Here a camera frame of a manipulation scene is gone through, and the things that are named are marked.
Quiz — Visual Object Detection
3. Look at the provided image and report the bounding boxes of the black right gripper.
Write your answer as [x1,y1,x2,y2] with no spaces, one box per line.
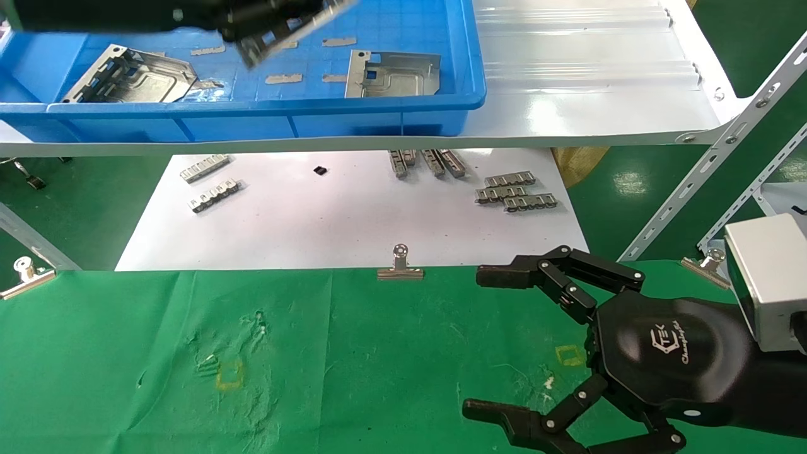
[462,245,757,454]

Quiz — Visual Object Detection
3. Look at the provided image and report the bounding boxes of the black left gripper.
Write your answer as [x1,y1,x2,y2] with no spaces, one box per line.
[151,0,325,45]

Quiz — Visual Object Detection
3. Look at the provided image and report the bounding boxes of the bent sheet metal bracket part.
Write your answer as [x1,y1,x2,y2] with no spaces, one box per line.
[236,0,357,69]
[61,44,201,103]

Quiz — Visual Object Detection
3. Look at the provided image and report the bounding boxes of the blue plastic bin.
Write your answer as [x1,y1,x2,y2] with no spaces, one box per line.
[0,0,487,144]

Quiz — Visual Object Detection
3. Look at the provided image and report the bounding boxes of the silver binder clip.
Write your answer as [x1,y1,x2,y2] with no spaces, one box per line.
[0,257,57,300]
[377,245,424,281]
[681,248,732,289]

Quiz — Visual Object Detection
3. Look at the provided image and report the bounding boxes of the flat sheet metal plate part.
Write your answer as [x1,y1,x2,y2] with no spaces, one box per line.
[345,50,441,98]

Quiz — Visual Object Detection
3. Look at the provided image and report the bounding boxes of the yellow-brown cardboard box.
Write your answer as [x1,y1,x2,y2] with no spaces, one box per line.
[550,147,610,189]

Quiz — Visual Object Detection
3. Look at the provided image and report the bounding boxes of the upright metal strips group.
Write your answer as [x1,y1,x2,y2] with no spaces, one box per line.
[439,149,468,178]

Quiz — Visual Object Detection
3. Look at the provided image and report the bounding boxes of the green table cloth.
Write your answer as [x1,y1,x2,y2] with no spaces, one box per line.
[0,260,807,454]

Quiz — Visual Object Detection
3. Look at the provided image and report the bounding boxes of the white paper sheet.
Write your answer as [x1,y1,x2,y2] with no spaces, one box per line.
[115,149,590,272]

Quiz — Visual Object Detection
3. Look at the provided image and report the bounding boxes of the white shelf panel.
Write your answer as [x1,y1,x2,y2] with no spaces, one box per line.
[0,0,751,157]

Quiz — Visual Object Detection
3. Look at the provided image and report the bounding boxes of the long white slotted angle bar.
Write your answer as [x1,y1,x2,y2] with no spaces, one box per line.
[617,30,807,263]

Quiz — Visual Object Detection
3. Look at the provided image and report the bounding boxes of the metal caster leg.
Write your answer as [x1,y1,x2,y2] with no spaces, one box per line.
[13,160,46,191]

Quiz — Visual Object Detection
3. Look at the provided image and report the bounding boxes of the short white slotted angle bar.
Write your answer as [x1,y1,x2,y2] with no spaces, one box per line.
[697,123,807,253]

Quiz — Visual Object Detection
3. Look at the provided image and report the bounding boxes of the white side table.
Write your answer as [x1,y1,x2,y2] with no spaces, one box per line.
[753,182,807,218]

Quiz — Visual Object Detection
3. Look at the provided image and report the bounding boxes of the grey slotted angle bar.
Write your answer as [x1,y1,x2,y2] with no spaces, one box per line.
[0,202,83,272]

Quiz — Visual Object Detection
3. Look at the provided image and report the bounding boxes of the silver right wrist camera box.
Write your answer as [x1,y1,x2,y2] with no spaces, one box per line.
[724,213,807,354]

